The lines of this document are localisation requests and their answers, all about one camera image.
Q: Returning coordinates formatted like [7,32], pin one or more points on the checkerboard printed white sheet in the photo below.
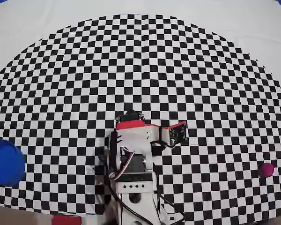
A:
[140,70]

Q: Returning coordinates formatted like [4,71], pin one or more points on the round blue box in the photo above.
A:
[5,164]

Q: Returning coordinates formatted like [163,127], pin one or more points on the red flat object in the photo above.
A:
[66,220]

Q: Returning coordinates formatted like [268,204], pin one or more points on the pink faceted ball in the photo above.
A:
[266,170]

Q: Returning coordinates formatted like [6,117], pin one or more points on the wrist camera board with mount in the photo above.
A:
[176,134]

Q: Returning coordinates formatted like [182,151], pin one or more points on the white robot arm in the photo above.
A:
[132,191]

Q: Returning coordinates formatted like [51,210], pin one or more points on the white gripper red trim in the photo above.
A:
[130,116]

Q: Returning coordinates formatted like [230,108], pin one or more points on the beige cardboard piece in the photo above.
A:
[18,216]

